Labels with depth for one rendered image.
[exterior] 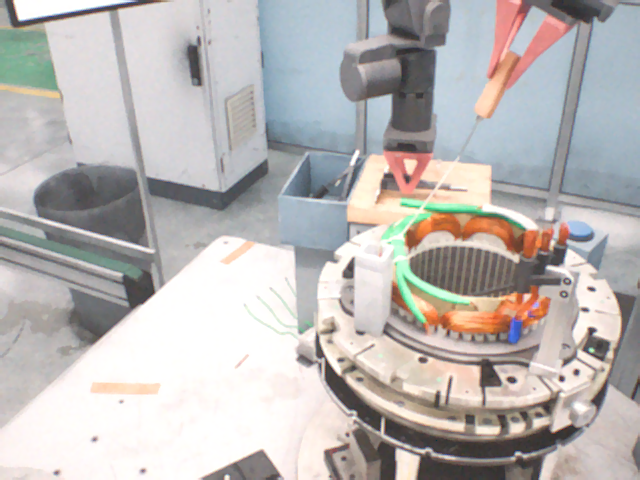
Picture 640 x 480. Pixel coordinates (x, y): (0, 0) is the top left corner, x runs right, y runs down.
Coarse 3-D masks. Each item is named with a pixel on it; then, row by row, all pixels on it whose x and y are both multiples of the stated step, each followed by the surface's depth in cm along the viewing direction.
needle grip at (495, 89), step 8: (504, 56) 51; (512, 56) 50; (520, 56) 51; (504, 64) 51; (512, 64) 51; (496, 72) 51; (504, 72) 51; (512, 72) 51; (496, 80) 52; (504, 80) 51; (488, 88) 52; (496, 88) 52; (504, 88) 52; (488, 96) 52; (496, 96) 52; (480, 104) 53; (488, 104) 53; (496, 104) 53; (480, 112) 53; (488, 112) 53
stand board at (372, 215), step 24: (408, 168) 98; (432, 168) 98; (456, 168) 98; (480, 168) 97; (360, 192) 91; (384, 192) 91; (456, 192) 91; (480, 192) 90; (360, 216) 88; (384, 216) 87
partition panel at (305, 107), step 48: (288, 0) 298; (336, 0) 287; (480, 0) 259; (288, 48) 311; (336, 48) 300; (480, 48) 269; (624, 48) 243; (288, 96) 325; (336, 96) 313; (384, 96) 301; (480, 96) 280; (528, 96) 270; (624, 96) 252; (288, 144) 340; (336, 144) 327; (480, 144) 291; (528, 144) 281; (576, 144) 271; (624, 144) 261; (576, 192) 282; (624, 192) 272
